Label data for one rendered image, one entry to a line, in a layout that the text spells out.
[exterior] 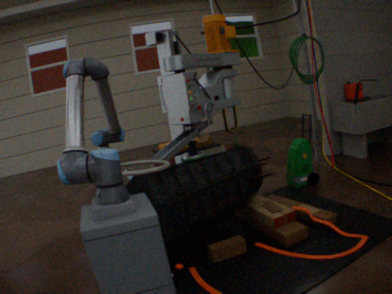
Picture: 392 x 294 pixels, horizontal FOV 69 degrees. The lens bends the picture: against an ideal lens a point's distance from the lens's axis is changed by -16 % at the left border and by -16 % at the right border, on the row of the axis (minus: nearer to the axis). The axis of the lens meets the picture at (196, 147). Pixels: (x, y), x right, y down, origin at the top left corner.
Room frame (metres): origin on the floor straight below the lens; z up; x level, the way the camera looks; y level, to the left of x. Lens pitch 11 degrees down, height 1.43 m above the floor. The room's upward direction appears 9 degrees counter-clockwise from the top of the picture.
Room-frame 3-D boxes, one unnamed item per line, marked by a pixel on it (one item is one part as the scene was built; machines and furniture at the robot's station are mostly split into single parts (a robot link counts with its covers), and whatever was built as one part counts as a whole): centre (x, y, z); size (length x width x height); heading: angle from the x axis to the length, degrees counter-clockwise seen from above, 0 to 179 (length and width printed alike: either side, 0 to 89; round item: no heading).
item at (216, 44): (3.32, -0.39, 1.88); 0.31 x 0.28 x 0.40; 51
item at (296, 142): (3.84, -1.25, 0.43); 0.35 x 0.35 x 0.87; 8
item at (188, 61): (3.09, -0.19, 1.60); 0.96 x 0.25 x 0.17; 141
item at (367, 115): (4.72, -2.91, 0.43); 1.30 x 0.62 x 0.86; 106
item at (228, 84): (3.33, -0.38, 1.32); 0.19 x 0.19 x 0.20
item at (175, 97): (2.88, -0.02, 1.30); 0.36 x 0.22 x 0.45; 141
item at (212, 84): (3.11, -0.22, 1.28); 0.74 x 0.23 x 0.49; 141
